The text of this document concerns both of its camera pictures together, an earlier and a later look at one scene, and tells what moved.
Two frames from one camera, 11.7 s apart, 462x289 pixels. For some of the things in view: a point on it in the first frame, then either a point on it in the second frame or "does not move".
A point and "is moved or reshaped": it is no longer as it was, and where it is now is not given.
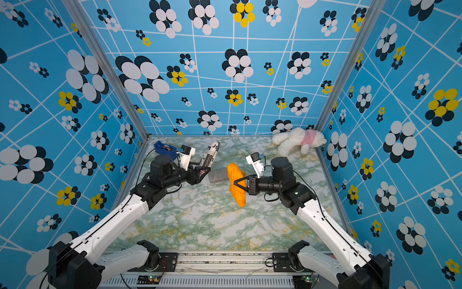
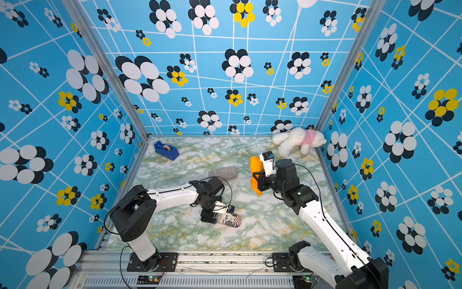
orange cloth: (234, 173) is moved or reshaped
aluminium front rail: (215, 271) does not move
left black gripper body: (181, 176) → (210, 213)
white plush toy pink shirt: (298, 138) does not move
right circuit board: (302, 280) does not move
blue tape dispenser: (165, 149) does not move
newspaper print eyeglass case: (207, 159) → (229, 219)
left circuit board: (151, 279) does not move
